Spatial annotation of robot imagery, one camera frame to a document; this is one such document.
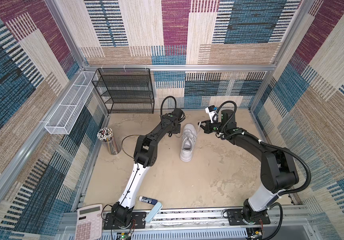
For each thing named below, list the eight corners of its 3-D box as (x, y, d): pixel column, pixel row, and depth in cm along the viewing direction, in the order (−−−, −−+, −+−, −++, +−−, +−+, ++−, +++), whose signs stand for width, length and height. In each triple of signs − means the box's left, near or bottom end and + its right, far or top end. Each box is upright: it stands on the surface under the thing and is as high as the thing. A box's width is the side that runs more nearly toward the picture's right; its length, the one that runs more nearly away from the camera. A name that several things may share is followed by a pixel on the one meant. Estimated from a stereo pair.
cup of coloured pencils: (107, 155, 99) (95, 138, 84) (110, 145, 103) (99, 127, 89) (119, 155, 99) (109, 138, 84) (122, 145, 103) (113, 127, 89)
